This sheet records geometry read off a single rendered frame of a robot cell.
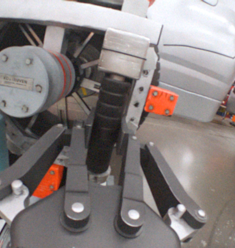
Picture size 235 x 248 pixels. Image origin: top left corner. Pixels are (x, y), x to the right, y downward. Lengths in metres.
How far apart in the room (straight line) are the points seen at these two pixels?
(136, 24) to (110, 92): 0.09
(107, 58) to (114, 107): 0.05
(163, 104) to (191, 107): 0.51
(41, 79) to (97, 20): 0.13
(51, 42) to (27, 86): 0.18
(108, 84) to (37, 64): 0.14
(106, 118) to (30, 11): 0.17
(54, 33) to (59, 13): 0.21
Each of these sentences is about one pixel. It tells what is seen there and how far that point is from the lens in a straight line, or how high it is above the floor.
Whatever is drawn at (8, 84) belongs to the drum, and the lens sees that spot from 0.30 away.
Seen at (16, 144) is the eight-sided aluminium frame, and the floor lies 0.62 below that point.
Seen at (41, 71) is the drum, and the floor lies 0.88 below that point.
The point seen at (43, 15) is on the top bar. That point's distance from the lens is 0.23.
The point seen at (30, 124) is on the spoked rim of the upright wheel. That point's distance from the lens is 0.61.
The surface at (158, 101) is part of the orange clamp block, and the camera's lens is 0.42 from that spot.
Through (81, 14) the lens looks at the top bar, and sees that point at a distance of 0.21.
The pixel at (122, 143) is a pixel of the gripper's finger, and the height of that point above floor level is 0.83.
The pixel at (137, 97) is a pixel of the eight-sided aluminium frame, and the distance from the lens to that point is 0.40.
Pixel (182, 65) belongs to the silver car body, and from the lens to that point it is 0.85.
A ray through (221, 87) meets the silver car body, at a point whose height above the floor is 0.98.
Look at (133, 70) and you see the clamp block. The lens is 0.17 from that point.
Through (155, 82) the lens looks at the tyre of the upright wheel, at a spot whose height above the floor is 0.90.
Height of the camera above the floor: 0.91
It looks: 20 degrees down
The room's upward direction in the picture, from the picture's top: 15 degrees clockwise
